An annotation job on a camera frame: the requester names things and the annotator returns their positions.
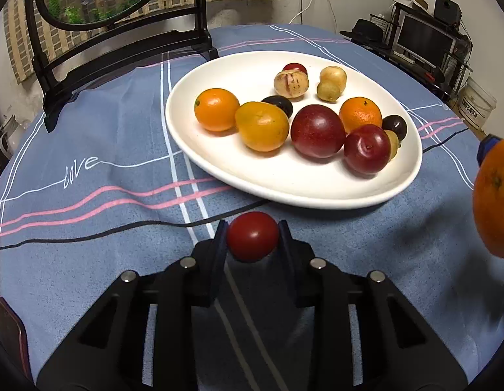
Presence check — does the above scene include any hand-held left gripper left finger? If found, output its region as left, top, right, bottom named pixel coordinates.
left=36, top=219, right=229, bottom=391

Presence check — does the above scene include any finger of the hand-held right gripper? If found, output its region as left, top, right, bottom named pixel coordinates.
left=477, top=134, right=501, bottom=167

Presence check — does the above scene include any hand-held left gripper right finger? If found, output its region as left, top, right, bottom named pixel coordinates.
left=277, top=220, right=468, bottom=391

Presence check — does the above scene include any red cherry tomato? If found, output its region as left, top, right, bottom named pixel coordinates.
left=226, top=212, right=280, bottom=263

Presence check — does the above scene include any orange tangerine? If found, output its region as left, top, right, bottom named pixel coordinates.
left=339, top=97, right=383, bottom=134
left=194, top=88, right=240, bottom=133
left=472, top=136, right=504, bottom=259

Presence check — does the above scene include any white plate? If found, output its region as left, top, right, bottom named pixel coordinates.
left=165, top=51, right=424, bottom=210

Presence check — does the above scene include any yellow orange oval fruit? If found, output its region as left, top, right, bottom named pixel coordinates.
left=235, top=101, right=290, bottom=152

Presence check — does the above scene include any white plastic bucket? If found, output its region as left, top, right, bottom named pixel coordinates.
left=456, top=77, right=497, bottom=129

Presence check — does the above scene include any small green fruit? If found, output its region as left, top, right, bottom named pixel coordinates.
left=316, top=80, right=341, bottom=102
left=383, top=129, right=400, bottom=160

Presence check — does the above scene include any dark purple plum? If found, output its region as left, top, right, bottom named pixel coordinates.
left=381, top=114, right=408, bottom=142
left=260, top=95, right=294, bottom=119

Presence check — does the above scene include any black computer desk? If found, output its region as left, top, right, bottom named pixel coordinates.
left=370, top=2, right=475, bottom=102

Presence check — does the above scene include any blue striped tablecloth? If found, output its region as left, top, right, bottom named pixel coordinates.
left=0, top=23, right=504, bottom=391

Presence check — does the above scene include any computer monitor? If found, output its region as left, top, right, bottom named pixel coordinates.
left=394, top=11, right=458, bottom=70

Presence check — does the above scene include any large red plum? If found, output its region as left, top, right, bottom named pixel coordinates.
left=290, top=104, right=346, bottom=159

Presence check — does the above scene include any black speaker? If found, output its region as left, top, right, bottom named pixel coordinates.
left=433, top=0, right=462, bottom=25

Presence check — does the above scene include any cream striped pepino melon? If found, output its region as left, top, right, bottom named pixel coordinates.
left=274, top=70, right=310, bottom=99

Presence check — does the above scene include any black hat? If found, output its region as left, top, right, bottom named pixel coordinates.
left=339, top=18, right=389, bottom=47

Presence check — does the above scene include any pale yellow fruit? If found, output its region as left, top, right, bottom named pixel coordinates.
left=319, top=66, right=347, bottom=90

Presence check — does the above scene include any white kettle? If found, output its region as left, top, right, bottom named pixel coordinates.
left=0, top=115, right=26, bottom=159

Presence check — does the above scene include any white cable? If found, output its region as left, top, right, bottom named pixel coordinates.
left=288, top=0, right=338, bottom=33

